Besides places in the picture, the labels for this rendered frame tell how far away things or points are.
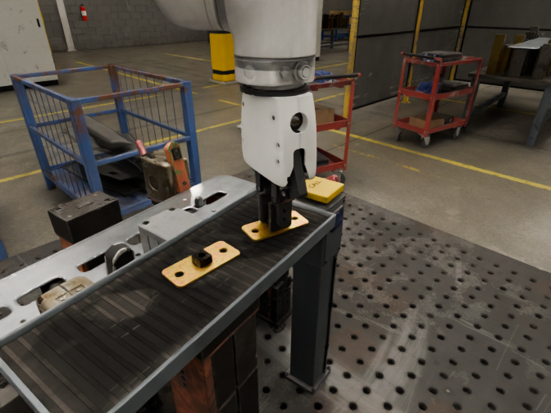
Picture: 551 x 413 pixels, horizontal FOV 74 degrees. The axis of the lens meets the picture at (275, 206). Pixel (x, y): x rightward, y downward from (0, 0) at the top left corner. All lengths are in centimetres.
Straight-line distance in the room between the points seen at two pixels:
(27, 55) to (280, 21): 830
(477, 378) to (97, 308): 82
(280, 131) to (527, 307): 98
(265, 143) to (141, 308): 21
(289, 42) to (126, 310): 29
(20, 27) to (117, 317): 828
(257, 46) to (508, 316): 98
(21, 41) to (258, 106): 824
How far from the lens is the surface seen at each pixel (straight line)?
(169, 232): 59
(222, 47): 773
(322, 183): 60
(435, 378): 95
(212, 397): 49
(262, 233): 46
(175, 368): 34
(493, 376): 101
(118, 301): 40
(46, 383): 36
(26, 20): 860
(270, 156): 40
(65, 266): 77
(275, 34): 37
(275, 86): 37
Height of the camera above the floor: 142
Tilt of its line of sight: 29 degrees down
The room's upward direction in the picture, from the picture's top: straight up
